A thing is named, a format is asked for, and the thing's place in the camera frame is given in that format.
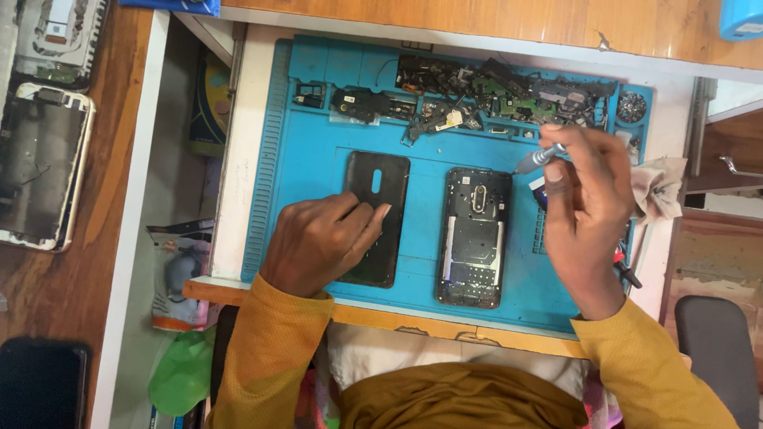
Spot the person's right hand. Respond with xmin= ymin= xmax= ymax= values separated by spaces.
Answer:
xmin=539 ymin=124 xmax=636 ymax=321

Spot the person's left hand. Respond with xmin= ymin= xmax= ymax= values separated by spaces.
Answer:
xmin=260 ymin=192 xmax=392 ymax=299

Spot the silver precision screwdriver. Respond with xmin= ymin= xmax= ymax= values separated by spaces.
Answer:
xmin=513 ymin=142 xmax=567 ymax=176

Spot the black phone back cover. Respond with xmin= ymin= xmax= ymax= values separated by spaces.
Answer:
xmin=335 ymin=150 xmax=411 ymax=290

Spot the blue silicone repair mat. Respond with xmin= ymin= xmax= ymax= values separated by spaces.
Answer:
xmin=241 ymin=34 xmax=654 ymax=334

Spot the opened black smartphone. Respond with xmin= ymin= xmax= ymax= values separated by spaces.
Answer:
xmin=436 ymin=167 xmax=514 ymax=310

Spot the white lap cloth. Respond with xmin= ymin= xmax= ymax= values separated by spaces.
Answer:
xmin=325 ymin=322 xmax=590 ymax=401

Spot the small blue white card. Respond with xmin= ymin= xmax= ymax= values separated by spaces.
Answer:
xmin=529 ymin=176 xmax=548 ymax=211

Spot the heap of phone parts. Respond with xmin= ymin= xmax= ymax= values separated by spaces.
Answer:
xmin=396 ymin=54 xmax=619 ymax=144

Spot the yellow blue box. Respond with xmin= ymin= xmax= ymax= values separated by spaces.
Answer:
xmin=188 ymin=50 xmax=233 ymax=158

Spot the printed plastic packet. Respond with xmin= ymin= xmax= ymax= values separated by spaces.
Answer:
xmin=145 ymin=218 xmax=217 ymax=332

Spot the mustard yellow shirt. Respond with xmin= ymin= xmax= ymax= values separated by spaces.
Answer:
xmin=339 ymin=361 xmax=590 ymax=429

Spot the green plastic bag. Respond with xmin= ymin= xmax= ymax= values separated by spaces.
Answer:
xmin=148 ymin=326 xmax=218 ymax=418

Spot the round pile of screws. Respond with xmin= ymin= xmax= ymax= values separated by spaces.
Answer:
xmin=616 ymin=92 xmax=648 ymax=125

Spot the blue packet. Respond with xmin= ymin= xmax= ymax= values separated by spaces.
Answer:
xmin=117 ymin=0 xmax=222 ymax=17

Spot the beige cleaning rag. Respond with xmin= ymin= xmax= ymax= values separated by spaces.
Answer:
xmin=631 ymin=156 xmax=688 ymax=225

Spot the gold framed broken phone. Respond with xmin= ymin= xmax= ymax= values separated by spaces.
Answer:
xmin=0 ymin=81 xmax=97 ymax=253

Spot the dismantled white device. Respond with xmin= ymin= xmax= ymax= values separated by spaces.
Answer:
xmin=11 ymin=0 xmax=112 ymax=91

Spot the black chair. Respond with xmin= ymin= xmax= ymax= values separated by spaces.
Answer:
xmin=674 ymin=294 xmax=762 ymax=429

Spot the light blue plastic container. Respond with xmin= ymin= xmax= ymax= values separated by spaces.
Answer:
xmin=719 ymin=0 xmax=763 ymax=42

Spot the black camera module part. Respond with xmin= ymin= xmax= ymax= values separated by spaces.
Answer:
xmin=330 ymin=87 xmax=418 ymax=125

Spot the small black frame part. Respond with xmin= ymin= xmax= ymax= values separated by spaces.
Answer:
xmin=292 ymin=83 xmax=326 ymax=110

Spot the red handled black tool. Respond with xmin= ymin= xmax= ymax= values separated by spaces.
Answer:
xmin=613 ymin=237 xmax=644 ymax=290

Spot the metal drawer handle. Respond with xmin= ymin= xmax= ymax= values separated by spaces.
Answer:
xmin=719 ymin=155 xmax=763 ymax=180

